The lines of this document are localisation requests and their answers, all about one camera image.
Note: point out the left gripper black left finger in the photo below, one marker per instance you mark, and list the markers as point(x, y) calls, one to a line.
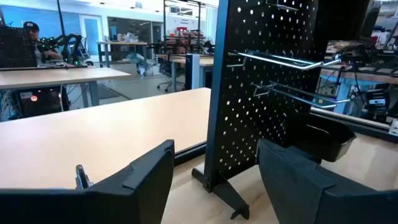
point(124, 199)

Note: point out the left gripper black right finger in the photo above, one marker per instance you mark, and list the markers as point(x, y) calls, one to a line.
point(311, 199)

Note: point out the wide chrome peg hook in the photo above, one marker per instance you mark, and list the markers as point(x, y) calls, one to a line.
point(281, 5)

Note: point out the small black pegboard bin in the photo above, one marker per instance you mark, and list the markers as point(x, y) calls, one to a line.
point(323, 140)

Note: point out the beige table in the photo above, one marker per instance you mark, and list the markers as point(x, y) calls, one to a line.
point(93, 140)

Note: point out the black metal pegboard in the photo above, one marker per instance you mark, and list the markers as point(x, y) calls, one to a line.
point(248, 124)

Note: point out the long chrome loop hook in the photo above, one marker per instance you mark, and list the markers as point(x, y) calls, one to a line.
point(337, 101)
point(280, 61)

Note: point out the black computer tower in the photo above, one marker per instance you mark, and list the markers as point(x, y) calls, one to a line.
point(40, 102)

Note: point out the cluttered workbench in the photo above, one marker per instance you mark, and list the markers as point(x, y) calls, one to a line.
point(357, 74)

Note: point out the light wood workbench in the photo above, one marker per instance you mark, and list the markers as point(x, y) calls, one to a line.
point(62, 76)

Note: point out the black office chair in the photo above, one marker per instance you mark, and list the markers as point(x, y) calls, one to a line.
point(166, 67)

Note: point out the white blue column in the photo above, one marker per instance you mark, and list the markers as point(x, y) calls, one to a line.
point(192, 71)

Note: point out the grey-legged table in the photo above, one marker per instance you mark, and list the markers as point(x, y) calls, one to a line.
point(124, 43)

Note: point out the wooden office table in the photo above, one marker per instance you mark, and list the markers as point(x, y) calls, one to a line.
point(205, 61)

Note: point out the white door blue window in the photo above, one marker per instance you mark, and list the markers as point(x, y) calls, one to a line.
point(90, 34)

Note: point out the person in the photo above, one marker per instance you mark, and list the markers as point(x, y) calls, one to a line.
point(34, 46)

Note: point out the tall black pegboard bin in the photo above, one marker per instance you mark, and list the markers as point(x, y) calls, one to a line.
point(342, 18)

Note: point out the black perforated panel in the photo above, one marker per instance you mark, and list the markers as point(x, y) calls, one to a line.
point(15, 46)

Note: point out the black frame clamp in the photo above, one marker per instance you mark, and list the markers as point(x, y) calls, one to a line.
point(81, 179)

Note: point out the black tubular rig frame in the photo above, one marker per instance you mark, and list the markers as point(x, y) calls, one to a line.
point(199, 18)

